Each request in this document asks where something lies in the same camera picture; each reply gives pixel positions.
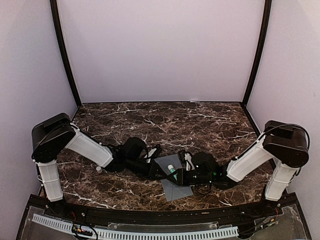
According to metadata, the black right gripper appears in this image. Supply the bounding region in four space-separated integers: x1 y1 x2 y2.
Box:
167 167 214 186

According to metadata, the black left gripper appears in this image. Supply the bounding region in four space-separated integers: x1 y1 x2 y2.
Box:
125 156 167 180

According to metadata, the green white glue stick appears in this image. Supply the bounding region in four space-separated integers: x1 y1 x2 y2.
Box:
167 164 177 180

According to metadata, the grey paper envelope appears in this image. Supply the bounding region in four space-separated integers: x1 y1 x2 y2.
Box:
155 154 193 202

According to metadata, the white glue stick cap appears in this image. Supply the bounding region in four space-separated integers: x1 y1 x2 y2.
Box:
96 166 103 174

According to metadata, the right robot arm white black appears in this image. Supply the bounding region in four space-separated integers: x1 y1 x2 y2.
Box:
166 120 311 217

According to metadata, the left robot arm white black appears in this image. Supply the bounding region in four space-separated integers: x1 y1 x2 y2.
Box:
31 113 167 218

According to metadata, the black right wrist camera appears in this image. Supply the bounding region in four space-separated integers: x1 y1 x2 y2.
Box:
177 150 192 165

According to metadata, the white slotted cable duct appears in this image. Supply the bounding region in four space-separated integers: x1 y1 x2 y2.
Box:
32 214 239 240

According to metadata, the black left frame post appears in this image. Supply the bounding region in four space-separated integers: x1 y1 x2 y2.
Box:
49 0 82 108

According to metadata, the black frame post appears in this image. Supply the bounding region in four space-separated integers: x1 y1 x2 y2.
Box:
241 0 272 109
49 0 82 108

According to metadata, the black right frame post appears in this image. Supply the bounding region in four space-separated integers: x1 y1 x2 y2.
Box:
241 0 272 109

